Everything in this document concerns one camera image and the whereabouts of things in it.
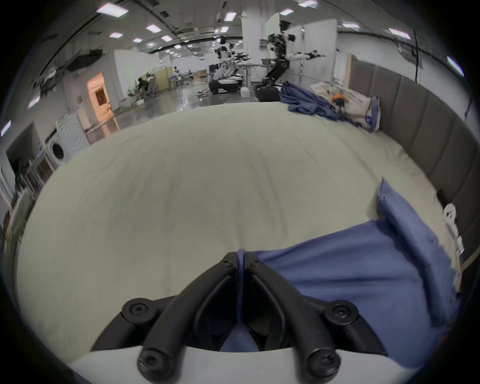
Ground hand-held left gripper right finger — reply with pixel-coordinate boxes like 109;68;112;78
244;252;387;382

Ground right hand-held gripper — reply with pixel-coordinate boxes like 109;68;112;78
443;203;466;276

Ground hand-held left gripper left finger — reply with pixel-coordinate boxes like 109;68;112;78
90;251;241;382

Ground blue shirt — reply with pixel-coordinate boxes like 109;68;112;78
219;178;462;368

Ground grey padded headboard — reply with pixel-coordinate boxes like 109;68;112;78
350;58;480;272

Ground bed with pale green sheet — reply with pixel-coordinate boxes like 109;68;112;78
15;100;463;376

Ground white bag with blue trim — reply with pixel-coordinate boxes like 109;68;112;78
310;80;381;133

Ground bunched dark blue cloth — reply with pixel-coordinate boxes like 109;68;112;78
279;80;362;125

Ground white washing machine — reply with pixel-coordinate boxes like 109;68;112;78
45;112;91;170

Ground white and black humanoid robot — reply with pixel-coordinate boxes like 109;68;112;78
255;19;327;103

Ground white robot on black base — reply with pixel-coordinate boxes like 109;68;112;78
208;35;251;95

